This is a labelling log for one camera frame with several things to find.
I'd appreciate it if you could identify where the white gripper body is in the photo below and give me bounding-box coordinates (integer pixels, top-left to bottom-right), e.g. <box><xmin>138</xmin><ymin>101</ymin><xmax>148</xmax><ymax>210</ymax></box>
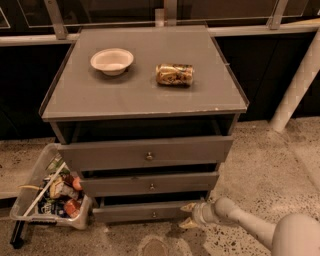
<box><xmin>192</xmin><ymin>202</ymin><xmax>219</xmax><ymax>226</ymax></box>

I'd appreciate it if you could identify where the grey bottom drawer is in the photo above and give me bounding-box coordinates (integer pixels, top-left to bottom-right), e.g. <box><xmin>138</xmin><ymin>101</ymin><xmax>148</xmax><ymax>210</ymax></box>
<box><xmin>93</xmin><ymin>198</ymin><xmax>192</xmax><ymax>223</ymax></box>

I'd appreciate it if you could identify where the grey drawer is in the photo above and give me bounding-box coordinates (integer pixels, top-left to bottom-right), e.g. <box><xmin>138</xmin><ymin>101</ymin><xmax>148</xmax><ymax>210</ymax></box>
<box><xmin>58</xmin><ymin>136</ymin><xmax>233</xmax><ymax>172</ymax></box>
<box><xmin>93</xmin><ymin>198</ymin><xmax>192</xmax><ymax>223</ymax></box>
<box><xmin>80</xmin><ymin>172</ymin><xmax>219</xmax><ymax>197</ymax></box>

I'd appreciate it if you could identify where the grey middle drawer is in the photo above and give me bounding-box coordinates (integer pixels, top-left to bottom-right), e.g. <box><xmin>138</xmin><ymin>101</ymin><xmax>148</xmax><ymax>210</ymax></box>
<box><xmin>80</xmin><ymin>172</ymin><xmax>219</xmax><ymax>197</ymax></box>

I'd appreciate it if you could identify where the grey drawer cabinet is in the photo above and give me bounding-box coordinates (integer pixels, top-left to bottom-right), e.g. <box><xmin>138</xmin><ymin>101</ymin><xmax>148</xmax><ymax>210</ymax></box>
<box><xmin>38</xmin><ymin>25</ymin><xmax>250</xmax><ymax>201</ymax></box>

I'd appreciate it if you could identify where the grey top drawer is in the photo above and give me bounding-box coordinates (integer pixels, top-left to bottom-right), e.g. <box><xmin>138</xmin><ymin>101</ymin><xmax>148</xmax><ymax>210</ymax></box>
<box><xmin>58</xmin><ymin>136</ymin><xmax>233</xmax><ymax>172</ymax></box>

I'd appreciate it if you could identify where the red snack packet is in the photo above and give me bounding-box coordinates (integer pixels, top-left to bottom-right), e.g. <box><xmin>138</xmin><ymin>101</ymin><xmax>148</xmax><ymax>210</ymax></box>
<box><xmin>64</xmin><ymin>199</ymin><xmax>81</xmax><ymax>218</ymax></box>

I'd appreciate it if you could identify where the white stick in bin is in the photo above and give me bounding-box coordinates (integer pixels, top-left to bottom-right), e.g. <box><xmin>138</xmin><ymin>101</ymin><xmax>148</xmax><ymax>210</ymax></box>
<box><xmin>23</xmin><ymin>163</ymin><xmax>66</xmax><ymax>217</ymax></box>

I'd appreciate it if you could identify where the crushed golden drink can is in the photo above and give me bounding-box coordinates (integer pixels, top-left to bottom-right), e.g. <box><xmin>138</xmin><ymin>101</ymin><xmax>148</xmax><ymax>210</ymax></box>
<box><xmin>156</xmin><ymin>63</ymin><xmax>194</xmax><ymax>87</ymax></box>

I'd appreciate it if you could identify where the clear plastic bin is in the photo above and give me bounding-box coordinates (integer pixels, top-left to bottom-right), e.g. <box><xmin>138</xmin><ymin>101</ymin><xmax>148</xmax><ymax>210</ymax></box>
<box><xmin>10</xmin><ymin>143</ymin><xmax>92</xmax><ymax>230</ymax></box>

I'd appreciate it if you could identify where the white paper bowl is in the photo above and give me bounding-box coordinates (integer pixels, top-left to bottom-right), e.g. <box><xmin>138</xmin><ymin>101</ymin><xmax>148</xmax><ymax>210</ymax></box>
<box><xmin>90</xmin><ymin>48</ymin><xmax>134</xmax><ymax>76</ymax></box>

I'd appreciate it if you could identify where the black tool on floor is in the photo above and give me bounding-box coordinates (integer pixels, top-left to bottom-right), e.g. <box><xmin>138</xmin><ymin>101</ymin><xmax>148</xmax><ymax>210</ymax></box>
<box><xmin>10</xmin><ymin>220</ymin><xmax>25</xmax><ymax>249</ymax></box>

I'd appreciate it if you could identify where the white slanted support post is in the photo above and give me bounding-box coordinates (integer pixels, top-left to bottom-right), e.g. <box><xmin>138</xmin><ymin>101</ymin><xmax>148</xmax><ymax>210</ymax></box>
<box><xmin>270</xmin><ymin>29</ymin><xmax>320</xmax><ymax>133</ymax></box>

